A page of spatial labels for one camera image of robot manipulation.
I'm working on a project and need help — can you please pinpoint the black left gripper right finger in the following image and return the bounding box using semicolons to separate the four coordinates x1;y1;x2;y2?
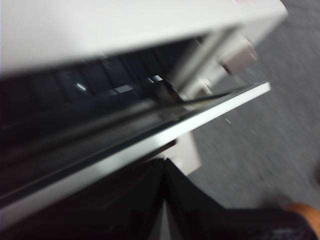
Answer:
164;157;320;240

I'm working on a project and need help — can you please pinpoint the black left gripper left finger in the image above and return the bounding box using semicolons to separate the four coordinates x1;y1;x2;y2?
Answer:
0;157;165;240

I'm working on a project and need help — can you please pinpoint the glass oven door with handle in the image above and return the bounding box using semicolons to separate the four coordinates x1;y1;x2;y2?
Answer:
0;81;272;226

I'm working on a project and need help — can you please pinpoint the beige oven knob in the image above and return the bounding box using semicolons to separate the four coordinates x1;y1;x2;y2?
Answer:
221;34;258;75
197;78;213;95

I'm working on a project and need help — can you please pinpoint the white toaster oven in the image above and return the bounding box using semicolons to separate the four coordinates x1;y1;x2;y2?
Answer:
0;0;288;161

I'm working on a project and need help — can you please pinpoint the brown potato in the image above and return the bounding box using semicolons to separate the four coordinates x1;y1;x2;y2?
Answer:
284;202;320;226

